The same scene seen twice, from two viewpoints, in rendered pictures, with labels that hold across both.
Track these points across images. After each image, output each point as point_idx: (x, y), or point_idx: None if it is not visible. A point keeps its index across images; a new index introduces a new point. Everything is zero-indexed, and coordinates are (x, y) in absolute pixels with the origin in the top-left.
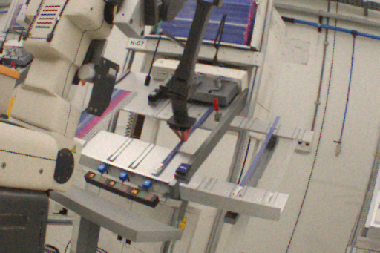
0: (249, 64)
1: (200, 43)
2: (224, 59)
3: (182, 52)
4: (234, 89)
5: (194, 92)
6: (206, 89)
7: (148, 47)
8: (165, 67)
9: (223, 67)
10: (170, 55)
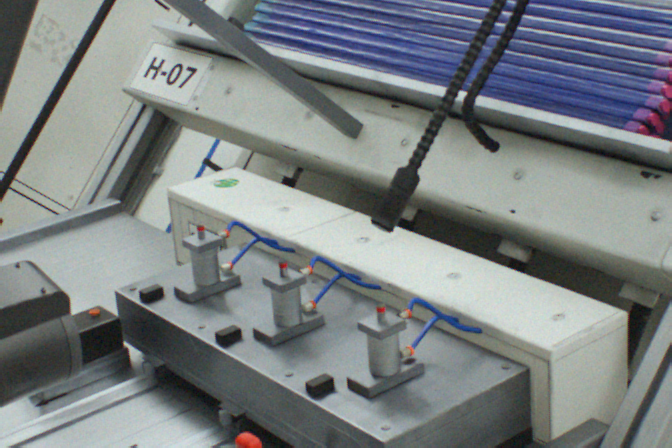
0: (644, 263)
1: None
2: (510, 216)
3: (326, 146)
4: (494, 409)
5: (41, 351)
6: (316, 369)
7: (201, 103)
8: (219, 209)
9: (552, 275)
10: (296, 161)
